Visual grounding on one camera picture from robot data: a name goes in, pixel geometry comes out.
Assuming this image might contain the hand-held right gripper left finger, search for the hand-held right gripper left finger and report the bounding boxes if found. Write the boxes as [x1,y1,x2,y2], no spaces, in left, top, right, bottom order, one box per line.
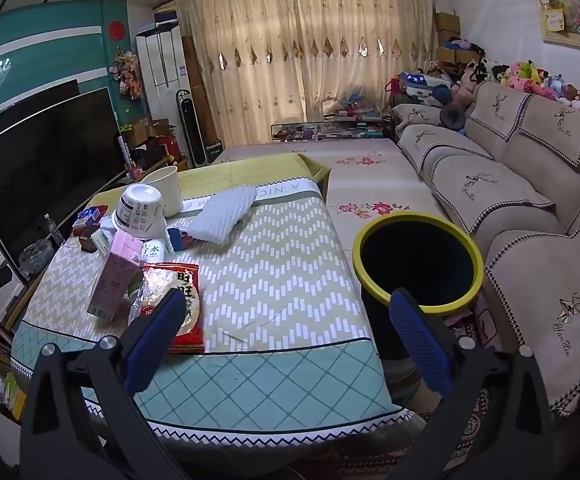
[20,287,188,480]

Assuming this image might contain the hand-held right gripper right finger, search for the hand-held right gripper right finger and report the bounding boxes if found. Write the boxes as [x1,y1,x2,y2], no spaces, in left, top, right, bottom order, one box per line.
[389,287,555,480]

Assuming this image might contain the pink carton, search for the pink carton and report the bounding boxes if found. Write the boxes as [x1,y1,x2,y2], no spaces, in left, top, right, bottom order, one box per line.
[87,230,143,320]

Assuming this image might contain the yellow rimmed dark blue bin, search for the yellow rimmed dark blue bin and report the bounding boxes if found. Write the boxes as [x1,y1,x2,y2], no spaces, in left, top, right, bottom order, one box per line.
[352,211,484,361]

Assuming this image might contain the white paper bowl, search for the white paper bowl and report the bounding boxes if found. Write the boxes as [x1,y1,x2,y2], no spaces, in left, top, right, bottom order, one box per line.
[111,183,167,240]

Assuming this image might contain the small white labelled bottle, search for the small white labelled bottle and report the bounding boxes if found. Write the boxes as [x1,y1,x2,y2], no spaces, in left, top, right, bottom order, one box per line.
[140,237,168,266]

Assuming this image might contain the red and blue snack packet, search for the red and blue snack packet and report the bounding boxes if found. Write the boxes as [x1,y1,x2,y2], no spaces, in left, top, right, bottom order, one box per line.
[73,204,111,233]

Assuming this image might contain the black television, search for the black television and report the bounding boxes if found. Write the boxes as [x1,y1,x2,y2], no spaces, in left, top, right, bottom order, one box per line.
[0,80,128,271]

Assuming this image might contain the cream paper cup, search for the cream paper cup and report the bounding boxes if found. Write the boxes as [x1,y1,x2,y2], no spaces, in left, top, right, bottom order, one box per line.
[140,165,185,218]

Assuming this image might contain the beige floral mat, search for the beige floral mat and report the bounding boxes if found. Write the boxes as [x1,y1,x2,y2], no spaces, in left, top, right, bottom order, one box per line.
[212,137,450,251]

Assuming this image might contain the beige sofa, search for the beige sofa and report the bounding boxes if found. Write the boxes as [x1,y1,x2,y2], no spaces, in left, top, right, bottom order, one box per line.
[390,80,580,411]

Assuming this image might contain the red bag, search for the red bag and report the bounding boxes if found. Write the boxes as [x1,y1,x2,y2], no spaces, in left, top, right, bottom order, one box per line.
[157,132,181,161]

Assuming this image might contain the open cardboard box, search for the open cardboard box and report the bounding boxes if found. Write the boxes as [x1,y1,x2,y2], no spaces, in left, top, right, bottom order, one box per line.
[120,117,171,161]

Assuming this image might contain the black tower fan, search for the black tower fan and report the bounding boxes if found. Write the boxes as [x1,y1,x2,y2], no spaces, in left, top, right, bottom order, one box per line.
[176,89,208,168]

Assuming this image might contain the glass coffee table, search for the glass coffee table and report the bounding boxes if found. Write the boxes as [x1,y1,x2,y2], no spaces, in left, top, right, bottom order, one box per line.
[270,110,393,142]

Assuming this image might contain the artificial flower decoration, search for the artificial flower decoration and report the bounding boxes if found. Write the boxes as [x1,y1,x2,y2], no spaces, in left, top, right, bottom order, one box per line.
[111,47,143,101]

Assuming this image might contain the white standing air conditioner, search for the white standing air conditioner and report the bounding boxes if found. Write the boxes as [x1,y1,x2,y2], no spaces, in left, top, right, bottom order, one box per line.
[135,22,191,126]

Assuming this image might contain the blue star patterned bag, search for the blue star patterned bag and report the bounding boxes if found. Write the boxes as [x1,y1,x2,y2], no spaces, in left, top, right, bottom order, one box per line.
[399,71,453,106]

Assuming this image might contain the pile of plush toys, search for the pile of plush toys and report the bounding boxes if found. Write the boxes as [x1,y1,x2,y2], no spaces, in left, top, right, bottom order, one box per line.
[450,57,580,116]

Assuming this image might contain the beige curtain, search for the beige curtain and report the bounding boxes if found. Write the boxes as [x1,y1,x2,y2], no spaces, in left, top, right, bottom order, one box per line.
[175,0,438,146]

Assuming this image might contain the stack of cardboard boxes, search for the stack of cardboard boxes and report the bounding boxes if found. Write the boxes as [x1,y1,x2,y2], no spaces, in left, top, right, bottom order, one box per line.
[432,10,475,68]

